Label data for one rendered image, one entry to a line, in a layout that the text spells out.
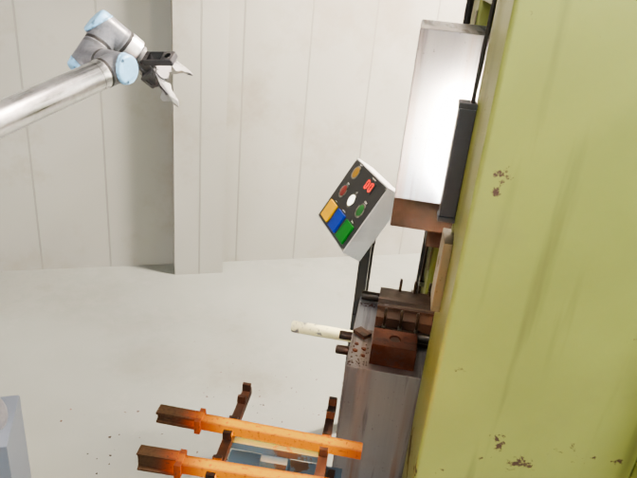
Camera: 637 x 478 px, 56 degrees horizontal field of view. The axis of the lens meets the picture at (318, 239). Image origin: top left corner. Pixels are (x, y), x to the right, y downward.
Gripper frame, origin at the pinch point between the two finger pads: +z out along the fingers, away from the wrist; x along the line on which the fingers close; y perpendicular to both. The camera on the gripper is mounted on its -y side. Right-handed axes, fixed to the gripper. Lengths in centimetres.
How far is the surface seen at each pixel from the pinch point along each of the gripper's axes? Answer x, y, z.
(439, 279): 72, -93, 31
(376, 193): 15, -41, 61
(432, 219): 49, -82, 39
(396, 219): 50, -75, 34
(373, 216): 23, -40, 63
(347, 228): 26, -29, 63
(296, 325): 56, -2, 75
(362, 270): 29, -18, 87
